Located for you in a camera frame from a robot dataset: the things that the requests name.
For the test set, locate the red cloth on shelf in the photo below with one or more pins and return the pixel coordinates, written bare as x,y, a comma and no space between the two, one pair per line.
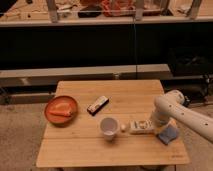
117,8

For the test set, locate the white plastic bottle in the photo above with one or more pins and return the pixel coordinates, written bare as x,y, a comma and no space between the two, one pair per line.
138,127

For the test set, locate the wooden table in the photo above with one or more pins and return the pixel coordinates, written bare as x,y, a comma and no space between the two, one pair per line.
80,144

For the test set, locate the blue sponge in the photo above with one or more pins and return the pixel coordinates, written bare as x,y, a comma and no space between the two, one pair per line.
169,134

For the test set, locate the orange carrot piece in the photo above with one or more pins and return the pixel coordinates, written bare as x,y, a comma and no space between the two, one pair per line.
62,109

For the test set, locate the metal shelf frame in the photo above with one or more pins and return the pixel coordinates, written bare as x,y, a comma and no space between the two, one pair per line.
21,13

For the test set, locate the orange bowl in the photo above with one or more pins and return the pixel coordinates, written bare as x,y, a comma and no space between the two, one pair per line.
60,120

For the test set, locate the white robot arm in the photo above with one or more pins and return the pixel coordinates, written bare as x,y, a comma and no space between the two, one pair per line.
171,105

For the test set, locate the white paper cup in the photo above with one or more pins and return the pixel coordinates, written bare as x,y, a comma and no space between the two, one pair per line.
109,128

